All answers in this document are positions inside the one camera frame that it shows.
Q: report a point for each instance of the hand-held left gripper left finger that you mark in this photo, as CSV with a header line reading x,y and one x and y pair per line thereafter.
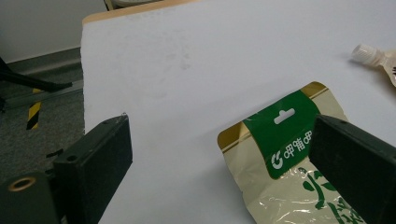
x,y
93,161

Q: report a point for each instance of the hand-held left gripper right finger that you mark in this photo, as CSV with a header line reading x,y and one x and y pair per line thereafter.
x,y
358,161

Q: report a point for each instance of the green and beige snack pouch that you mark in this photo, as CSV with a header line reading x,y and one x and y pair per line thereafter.
x,y
280,140

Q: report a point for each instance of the brown snack cup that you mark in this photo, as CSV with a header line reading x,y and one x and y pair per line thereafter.
x,y
367,56

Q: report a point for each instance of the yellow and black floor tape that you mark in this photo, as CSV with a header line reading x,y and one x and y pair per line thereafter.
x,y
33,113

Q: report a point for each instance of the black stand leg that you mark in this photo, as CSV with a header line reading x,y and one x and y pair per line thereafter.
x,y
28,81

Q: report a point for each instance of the white table cover sheet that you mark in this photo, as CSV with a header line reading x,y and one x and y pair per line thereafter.
x,y
186,77

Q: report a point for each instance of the grey round base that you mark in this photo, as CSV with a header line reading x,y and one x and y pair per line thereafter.
x,y
134,2

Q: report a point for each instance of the metal floor rail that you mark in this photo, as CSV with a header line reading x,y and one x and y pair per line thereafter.
x,y
46,96

